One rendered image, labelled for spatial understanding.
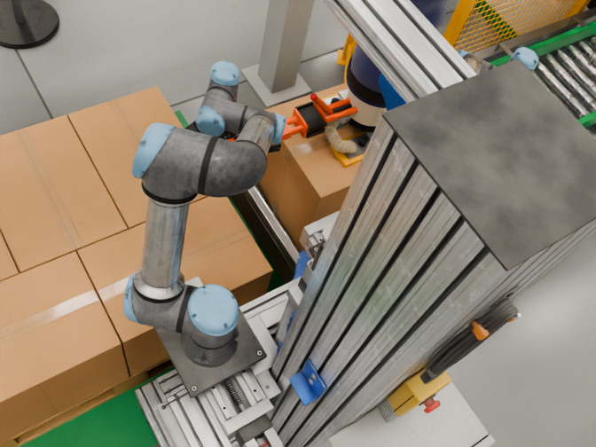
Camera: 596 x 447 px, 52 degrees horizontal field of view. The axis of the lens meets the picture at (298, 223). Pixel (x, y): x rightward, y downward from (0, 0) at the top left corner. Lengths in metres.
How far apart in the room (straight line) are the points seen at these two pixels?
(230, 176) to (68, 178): 1.41
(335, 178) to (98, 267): 0.90
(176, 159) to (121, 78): 2.41
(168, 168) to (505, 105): 0.62
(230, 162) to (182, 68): 2.47
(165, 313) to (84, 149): 1.25
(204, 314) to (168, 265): 0.15
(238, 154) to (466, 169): 0.53
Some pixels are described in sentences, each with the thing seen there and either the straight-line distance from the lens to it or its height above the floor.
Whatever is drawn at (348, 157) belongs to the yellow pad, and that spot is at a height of 0.97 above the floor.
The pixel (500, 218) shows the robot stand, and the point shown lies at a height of 2.03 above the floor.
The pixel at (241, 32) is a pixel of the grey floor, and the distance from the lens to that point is 3.85.
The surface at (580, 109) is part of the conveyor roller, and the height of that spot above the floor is 0.54.
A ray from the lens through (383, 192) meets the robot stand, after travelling 0.85.
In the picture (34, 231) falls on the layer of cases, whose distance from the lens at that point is 2.41.
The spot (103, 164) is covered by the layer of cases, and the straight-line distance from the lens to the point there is 2.53.
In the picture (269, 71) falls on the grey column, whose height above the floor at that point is 0.14.
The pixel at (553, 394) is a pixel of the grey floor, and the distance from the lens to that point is 3.16.
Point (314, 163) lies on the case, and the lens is 2.08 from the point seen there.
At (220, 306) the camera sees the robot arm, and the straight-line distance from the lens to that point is 1.44.
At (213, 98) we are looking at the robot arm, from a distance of 1.58.
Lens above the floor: 2.59
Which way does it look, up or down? 58 degrees down
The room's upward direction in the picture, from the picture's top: 18 degrees clockwise
